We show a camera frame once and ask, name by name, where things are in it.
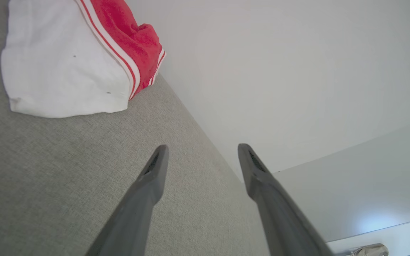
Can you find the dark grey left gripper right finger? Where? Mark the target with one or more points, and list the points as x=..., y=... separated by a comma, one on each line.
x=276, y=213

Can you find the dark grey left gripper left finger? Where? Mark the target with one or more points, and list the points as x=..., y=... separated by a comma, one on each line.
x=141, y=199

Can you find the red shirt with white trim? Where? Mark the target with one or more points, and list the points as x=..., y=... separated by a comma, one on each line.
x=66, y=53

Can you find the grey fabric sofa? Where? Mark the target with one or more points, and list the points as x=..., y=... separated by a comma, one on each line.
x=48, y=177

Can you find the grey metal bracket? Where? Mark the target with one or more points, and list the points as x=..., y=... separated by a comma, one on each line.
x=370, y=250

